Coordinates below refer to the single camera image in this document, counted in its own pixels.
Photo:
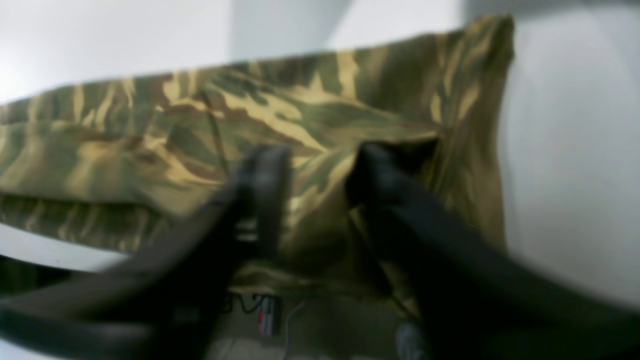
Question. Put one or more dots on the camouflage T-shirt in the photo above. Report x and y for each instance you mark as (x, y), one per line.
(116, 163)

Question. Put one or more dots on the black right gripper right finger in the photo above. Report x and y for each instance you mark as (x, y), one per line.
(477, 304)

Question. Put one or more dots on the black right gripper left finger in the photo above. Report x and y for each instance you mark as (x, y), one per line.
(165, 300)

